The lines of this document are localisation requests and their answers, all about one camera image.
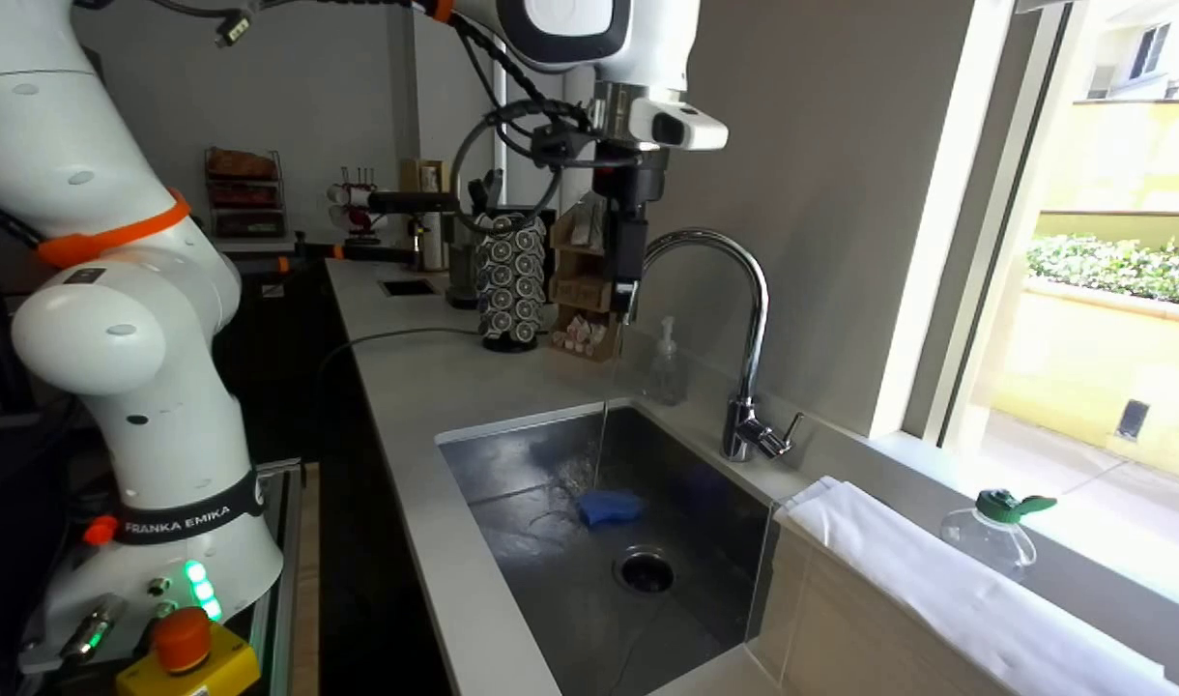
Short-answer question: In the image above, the clear soap pump bottle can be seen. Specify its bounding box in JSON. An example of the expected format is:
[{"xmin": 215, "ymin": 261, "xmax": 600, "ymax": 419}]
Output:
[{"xmin": 640, "ymin": 315, "xmax": 690, "ymax": 409}]

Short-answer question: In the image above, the white towel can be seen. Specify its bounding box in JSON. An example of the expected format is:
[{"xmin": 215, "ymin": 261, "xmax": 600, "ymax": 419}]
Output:
[{"xmin": 775, "ymin": 475, "xmax": 1179, "ymax": 696}]

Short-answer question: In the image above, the black white patterned cylinder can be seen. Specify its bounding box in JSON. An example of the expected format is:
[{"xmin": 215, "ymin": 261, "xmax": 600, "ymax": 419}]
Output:
[{"xmin": 473, "ymin": 208, "xmax": 551, "ymax": 356}]

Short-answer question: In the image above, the black stereo camera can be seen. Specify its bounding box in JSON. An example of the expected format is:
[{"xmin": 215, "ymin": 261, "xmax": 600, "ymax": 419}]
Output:
[{"xmin": 363, "ymin": 188, "xmax": 464, "ymax": 222}]

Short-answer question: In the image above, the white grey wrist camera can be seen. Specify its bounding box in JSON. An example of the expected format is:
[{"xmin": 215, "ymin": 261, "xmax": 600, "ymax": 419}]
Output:
[{"xmin": 639, "ymin": 101, "xmax": 734, "ymax": 156}]

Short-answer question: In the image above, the thin black counter cable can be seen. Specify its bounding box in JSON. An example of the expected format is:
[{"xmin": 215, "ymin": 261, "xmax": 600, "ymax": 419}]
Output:
[{"xmin": 312, "ymin": 320, "xmax": 483, "ymax": 392}]

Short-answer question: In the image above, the brown wall shelf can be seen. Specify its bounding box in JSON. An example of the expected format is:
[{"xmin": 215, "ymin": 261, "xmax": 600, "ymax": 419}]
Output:
[{"xmin": 202, "ymin": 145, "xmax": 290, "ymax": 243}]

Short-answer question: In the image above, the blue sponge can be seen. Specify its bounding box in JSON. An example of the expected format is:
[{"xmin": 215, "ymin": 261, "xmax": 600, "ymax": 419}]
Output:
[{"xmin": 577, "ymin": 482, "xmax": 650, "ymax": 535}]

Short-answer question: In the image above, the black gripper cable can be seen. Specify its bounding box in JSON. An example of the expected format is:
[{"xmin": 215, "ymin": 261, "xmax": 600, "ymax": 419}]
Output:
[{"xmin": 446, "ymin": 98, "xmax": 604, "ymax": 223}]

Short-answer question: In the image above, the stainless steel sink basin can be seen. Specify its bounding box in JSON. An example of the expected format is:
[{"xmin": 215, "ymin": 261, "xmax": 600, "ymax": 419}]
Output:
[{"xmin": 433, "ymin": 397, "xmax": 813, "ymax": 696}]

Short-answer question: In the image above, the round sink drain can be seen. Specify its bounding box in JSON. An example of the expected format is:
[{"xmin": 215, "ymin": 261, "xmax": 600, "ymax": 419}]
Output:
[{"xmin": 613, "ymin": 545, "xmax": 679, "ymax": 601}]

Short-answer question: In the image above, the white window frame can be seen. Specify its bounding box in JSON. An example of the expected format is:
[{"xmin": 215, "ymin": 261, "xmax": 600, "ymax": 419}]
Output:
[{"xmin": 864, "ymin": 0, "xmax": 1094, "ymax": 448}]

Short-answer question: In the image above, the yellow emergency stop button box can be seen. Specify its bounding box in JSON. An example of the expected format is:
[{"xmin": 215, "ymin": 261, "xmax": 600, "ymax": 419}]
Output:
[{"xmin": 113, "ymin": 607, "xmax": 263, "ymax": 696}]

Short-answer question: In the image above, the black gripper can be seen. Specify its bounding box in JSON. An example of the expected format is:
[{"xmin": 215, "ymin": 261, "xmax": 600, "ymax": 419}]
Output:
[{"xmin": 591, "ymin": 147, "xmax": 678, "ymax": 325}]

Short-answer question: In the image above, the chrome gooseneck faucet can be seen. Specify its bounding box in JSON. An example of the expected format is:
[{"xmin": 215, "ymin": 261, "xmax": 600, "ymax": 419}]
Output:
[{"xmin": 627, "ymin": 223, "xmax": 806, "ymax": 469}]

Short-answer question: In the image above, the green hedge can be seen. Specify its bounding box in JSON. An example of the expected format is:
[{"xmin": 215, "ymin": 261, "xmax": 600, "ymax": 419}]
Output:
[{"xmin": 1023, "ymin": 234, "xmax": 1179, "ymax": 310}]

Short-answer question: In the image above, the wooden rack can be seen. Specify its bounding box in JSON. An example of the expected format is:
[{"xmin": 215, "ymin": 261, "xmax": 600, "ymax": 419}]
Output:
[{"xmin": 546, "ymin": 196, "xmax": 629, "ymax": 362}]

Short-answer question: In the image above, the flat black phone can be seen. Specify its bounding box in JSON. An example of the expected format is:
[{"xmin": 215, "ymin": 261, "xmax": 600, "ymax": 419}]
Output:
[{"xmin": 379, "ymin": 275, "xmax": 439, "ymax": 303}]

